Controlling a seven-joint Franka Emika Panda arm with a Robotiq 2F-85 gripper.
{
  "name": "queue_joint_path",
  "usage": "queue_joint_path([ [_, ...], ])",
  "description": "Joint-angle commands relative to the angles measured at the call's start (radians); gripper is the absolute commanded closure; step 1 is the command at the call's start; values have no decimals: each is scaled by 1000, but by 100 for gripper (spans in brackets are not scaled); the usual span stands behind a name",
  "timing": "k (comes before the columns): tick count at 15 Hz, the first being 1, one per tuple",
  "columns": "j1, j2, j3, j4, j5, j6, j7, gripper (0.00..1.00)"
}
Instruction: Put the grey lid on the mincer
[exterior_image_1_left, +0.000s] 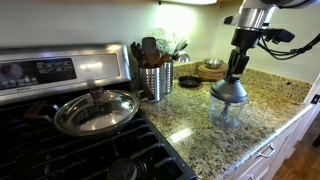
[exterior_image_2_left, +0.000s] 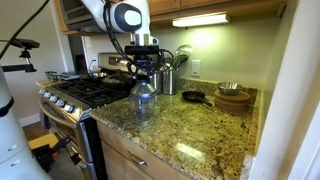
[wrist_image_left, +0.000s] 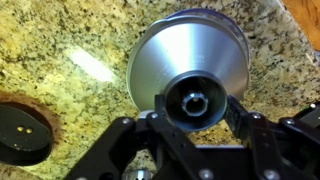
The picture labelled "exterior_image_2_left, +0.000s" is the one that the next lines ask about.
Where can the white wall outlet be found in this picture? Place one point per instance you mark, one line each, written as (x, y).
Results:
(195, 67)

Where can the clear mincer bowl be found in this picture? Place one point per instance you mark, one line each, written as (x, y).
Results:
(141, 108)

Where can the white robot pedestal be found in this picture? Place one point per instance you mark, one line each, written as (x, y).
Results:
(13, 146)

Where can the wooden upper cabinet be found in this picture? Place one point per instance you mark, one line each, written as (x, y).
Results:
(200, 4)

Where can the wooden cabinet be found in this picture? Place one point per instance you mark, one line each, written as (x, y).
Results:
(123, 160)
(200, 4)

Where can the small steel pan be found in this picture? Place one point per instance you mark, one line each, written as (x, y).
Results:
(97, 75)

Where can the small steel bowl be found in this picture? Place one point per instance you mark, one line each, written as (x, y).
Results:
(230, 88)

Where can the steel utensil canister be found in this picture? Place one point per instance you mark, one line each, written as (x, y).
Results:
(169, 81)
(156, 83)

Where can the small black skillet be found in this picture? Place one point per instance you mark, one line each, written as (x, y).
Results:
(193, 96)

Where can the small glass jar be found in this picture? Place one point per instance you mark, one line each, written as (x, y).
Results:
(51, 76)

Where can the grey conical mincer lid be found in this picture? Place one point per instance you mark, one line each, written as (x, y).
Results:
(142, 90)

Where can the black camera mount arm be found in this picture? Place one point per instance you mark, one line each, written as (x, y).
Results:
(20, 67)

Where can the yellow floor object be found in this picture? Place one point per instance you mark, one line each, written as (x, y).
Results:
(41, 141)

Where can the dark lidded pan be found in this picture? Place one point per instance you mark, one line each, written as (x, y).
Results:
(117, 80)

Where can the under-cabinet light strip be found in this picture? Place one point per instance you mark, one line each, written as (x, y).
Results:
(201, 20)

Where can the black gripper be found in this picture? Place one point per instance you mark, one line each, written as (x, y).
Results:
(142, 60)

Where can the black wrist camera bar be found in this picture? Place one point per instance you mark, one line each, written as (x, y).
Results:
(141, 50)

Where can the stainless gas stove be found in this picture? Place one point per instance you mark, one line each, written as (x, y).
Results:
(80, 91)

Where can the steel ladle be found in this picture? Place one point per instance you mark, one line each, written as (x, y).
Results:
(184, 50)

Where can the wooden lower cabinet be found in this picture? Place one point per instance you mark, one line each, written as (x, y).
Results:
(123, 160)

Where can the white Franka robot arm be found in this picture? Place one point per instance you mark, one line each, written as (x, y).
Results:
(128, 16)

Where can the black floor clamp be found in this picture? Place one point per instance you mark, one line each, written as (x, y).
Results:
(56, 148)

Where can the steel range hood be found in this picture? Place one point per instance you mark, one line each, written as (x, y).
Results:
(75, 16)

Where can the black camera on mount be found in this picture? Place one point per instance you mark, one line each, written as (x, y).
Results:
(24, 43)

